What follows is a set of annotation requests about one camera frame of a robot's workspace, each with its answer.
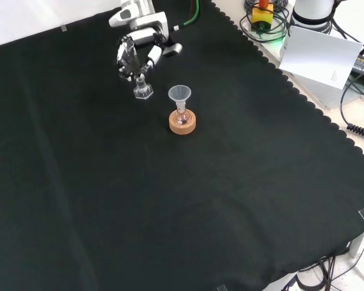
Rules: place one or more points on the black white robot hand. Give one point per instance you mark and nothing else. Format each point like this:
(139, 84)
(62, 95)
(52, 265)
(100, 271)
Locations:
(148, 24)

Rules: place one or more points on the clear glass graduated cylinder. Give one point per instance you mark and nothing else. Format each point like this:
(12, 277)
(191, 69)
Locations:
(143, 91)

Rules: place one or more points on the clear plastic funnel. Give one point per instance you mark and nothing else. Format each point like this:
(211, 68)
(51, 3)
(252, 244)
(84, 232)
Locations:
(179, 93)

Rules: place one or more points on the small round-bottom glass flask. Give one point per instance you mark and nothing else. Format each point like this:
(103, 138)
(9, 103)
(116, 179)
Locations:
(182, 116)

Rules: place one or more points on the yellow stop button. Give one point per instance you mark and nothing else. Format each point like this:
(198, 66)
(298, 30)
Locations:
(262, 16)

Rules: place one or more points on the black cloth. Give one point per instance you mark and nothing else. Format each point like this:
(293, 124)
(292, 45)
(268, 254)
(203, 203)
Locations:
(139, 197)

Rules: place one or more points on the white base plinth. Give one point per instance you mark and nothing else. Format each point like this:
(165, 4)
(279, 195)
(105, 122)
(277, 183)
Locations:
(324, 94)

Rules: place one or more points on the white metal bracket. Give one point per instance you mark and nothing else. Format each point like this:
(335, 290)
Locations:
(361, 242)

